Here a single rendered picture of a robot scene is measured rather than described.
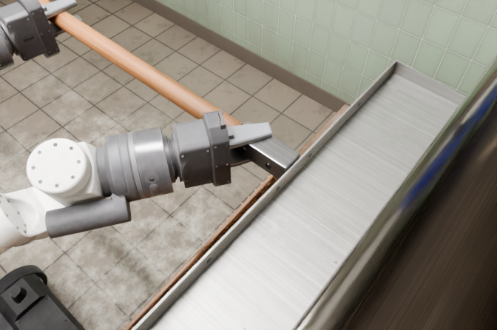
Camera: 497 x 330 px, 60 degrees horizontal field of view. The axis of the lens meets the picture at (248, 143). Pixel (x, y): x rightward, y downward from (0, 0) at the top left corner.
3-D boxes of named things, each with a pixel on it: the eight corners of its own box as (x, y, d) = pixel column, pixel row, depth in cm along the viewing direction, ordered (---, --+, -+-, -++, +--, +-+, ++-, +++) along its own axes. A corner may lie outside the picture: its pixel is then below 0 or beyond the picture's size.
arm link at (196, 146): (234, 201, 60) (147, 220, 58) (220, 149, 66) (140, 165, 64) (232, 143, 50) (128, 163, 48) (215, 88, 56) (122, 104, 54)
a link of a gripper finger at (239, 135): (274, 140, 57) (227, 149, 56) (266, 122, 59) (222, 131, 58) (274, 132, 55) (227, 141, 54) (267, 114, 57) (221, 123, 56)
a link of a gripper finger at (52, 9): (79, 6, 77) (45, 19, 74) (71, -2, 78) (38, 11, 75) (76, -2, 75) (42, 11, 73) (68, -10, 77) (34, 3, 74)
